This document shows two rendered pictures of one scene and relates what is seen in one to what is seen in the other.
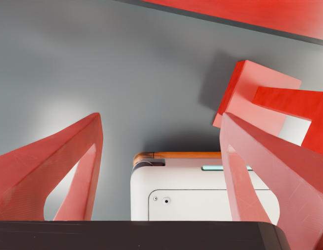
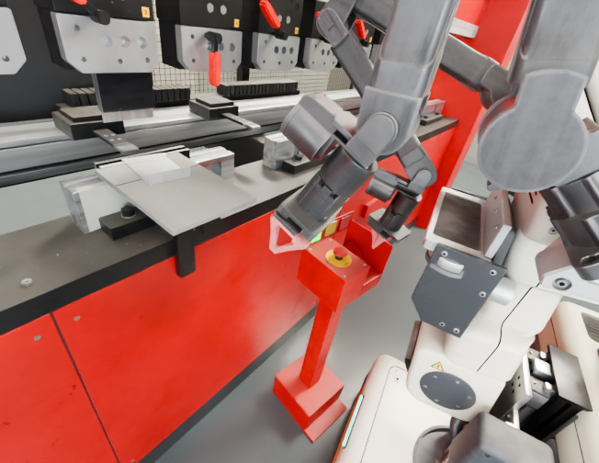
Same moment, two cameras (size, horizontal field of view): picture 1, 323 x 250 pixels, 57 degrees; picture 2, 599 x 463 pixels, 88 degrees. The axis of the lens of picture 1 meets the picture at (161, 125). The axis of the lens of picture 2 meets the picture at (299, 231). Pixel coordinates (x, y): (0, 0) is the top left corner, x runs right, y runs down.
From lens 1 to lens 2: 46 cm
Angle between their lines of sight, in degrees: 59
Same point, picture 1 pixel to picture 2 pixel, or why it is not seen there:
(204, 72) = (264, 421)
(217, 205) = (383, 449)
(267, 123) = (331, 386)
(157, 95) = not seen: outside the picture
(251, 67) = (283, 374)
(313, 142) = (333, 301)
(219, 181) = (360, 434)
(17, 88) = not seen: outside the picture
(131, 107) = not seen: outside the picture
